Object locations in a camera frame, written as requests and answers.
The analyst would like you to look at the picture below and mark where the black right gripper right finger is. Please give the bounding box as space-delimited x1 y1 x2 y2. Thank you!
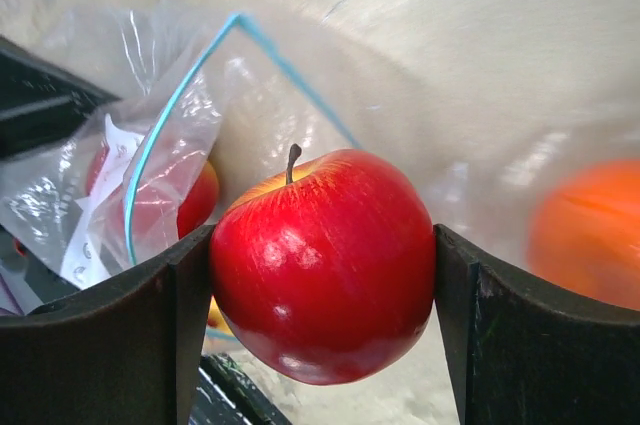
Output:
435 225 639 424

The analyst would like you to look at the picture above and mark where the red yellow fake apple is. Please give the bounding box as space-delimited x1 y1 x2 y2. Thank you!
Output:
85 142 219 239

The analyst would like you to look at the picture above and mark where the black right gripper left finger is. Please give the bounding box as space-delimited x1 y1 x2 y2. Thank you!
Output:
1 225 213 424

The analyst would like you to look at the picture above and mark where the red fake apple with stem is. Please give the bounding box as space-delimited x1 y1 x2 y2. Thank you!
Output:
210 145 436 386

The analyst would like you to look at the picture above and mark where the fake yellow orange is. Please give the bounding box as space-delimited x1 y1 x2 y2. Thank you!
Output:
527 159 639 310

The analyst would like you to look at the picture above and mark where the clear bag blue zipper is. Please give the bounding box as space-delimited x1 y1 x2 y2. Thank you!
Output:
1 3 355 315

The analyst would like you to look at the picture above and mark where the clear bag red zipper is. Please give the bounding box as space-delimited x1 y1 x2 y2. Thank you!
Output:
424 111 639 257

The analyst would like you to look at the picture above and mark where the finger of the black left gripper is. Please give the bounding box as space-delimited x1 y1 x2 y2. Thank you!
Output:
0 37 119 159

